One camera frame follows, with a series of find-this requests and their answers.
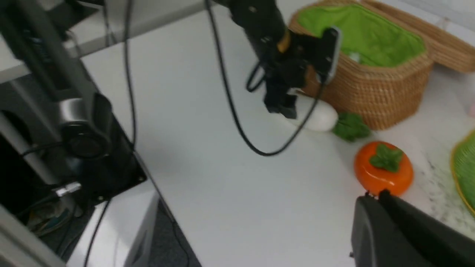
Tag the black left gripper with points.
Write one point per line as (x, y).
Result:
(286, 65)

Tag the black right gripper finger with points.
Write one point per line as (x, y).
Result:
(389, 232)

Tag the white toy radish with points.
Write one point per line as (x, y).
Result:
(347, 126)

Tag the orange toy persimmon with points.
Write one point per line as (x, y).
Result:
(380, 165)

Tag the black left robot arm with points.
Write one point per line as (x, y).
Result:
(262, 23)

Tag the woven rattan basket green lining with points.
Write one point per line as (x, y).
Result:
(383, 66)

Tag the green glass leaf plate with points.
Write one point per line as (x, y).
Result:
(462, 165)

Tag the woven rattan basket lid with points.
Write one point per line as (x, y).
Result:
(447, 49)

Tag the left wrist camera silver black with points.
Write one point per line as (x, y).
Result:
(327, 54)

